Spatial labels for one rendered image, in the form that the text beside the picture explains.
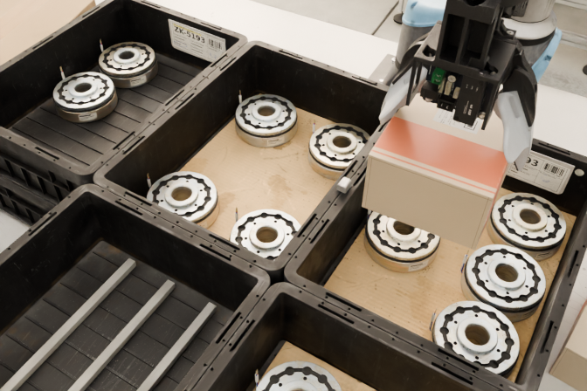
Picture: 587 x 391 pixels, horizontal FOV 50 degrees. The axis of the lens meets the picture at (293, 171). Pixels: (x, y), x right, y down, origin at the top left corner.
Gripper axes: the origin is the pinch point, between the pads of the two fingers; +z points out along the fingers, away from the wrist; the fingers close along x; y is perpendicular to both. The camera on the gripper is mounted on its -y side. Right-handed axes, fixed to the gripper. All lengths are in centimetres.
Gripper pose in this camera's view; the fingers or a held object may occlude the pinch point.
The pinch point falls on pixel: (451, 141)
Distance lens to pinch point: 66.9
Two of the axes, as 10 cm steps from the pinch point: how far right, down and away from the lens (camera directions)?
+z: -0.1, 7.0, 7.1
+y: -4.6, 6.3, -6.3
